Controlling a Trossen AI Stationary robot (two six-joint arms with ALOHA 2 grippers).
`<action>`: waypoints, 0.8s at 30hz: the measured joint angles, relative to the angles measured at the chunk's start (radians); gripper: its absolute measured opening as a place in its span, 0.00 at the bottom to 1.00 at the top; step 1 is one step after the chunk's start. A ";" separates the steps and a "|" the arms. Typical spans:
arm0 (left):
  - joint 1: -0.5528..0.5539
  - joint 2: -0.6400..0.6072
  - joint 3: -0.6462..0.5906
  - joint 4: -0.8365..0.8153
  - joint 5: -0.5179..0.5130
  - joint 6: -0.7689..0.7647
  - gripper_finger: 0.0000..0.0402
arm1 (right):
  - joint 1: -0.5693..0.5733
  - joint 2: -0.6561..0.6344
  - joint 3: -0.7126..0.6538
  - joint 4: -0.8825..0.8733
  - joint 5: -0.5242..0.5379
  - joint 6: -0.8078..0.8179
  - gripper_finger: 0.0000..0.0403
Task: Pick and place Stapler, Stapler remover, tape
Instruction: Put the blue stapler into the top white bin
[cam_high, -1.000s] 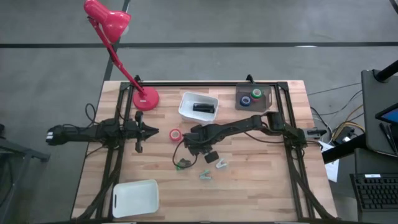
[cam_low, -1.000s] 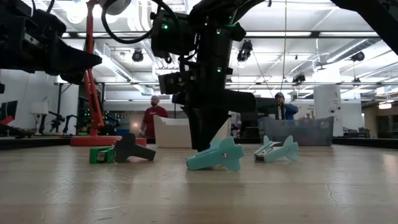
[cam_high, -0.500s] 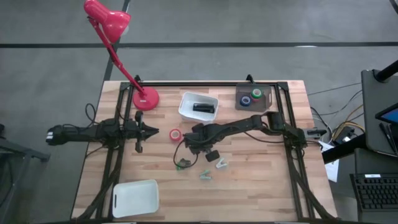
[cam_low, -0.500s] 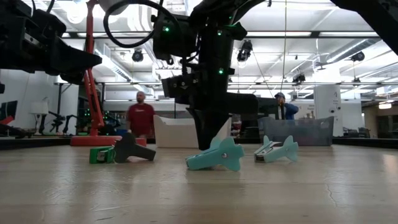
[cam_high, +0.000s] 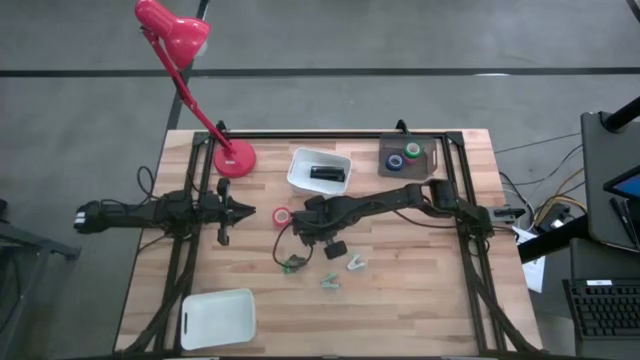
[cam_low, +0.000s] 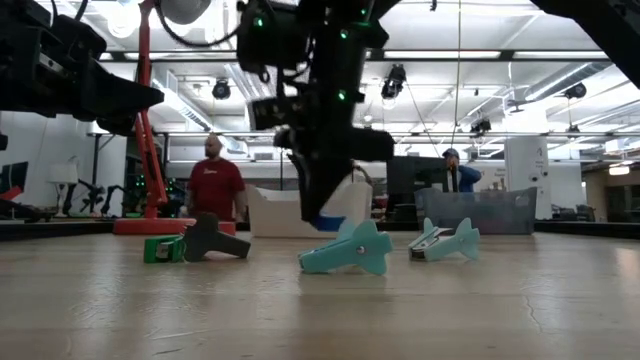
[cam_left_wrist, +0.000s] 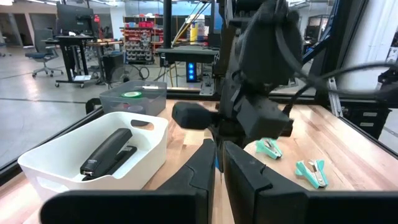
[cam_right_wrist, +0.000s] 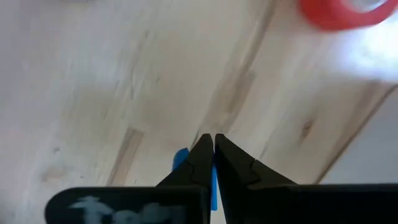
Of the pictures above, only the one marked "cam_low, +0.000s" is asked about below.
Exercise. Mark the black ceiling spotlight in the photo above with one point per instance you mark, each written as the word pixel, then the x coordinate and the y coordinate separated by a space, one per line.
pixel 221 90
pixel 394 82
pixel 576 91

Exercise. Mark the white table lamp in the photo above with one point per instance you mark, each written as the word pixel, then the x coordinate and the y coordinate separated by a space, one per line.
pixel 63 175

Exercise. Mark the black staple remover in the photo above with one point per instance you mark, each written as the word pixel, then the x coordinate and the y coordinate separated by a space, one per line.
pixel 210 240

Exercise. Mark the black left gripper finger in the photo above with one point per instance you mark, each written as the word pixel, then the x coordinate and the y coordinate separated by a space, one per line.
pixel 117 125
pixel 127 95

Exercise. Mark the white plastic bin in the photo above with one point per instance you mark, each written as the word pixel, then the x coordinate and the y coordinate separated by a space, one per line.
pixel 275 215

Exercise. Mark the white pillar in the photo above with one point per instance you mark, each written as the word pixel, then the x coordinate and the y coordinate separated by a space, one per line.
pixel 527 175

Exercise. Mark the black background robot arm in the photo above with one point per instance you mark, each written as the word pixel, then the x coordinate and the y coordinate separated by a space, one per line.
pixel 95 197

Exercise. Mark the black overhead frame bar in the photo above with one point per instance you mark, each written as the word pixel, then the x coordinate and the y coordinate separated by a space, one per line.
pixel 500 55

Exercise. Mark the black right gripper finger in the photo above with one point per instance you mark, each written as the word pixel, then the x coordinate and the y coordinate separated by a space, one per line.
pixel 335 182
pixel 307 185

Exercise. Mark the teal staple remover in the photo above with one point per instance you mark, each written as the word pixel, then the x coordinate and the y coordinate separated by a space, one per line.
pixel 442 245
pixel 345 255

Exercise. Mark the black computer monitor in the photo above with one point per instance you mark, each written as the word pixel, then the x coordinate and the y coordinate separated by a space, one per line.
pixel 410 180

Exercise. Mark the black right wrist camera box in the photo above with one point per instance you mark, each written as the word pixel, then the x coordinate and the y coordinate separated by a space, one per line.
pixel 270 35

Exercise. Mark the person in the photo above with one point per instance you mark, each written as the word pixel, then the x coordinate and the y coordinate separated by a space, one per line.
pixel 462 175
pixel 216 182

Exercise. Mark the grey translucent plastic bin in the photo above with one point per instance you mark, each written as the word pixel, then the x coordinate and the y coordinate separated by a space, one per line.
pixel 480 217

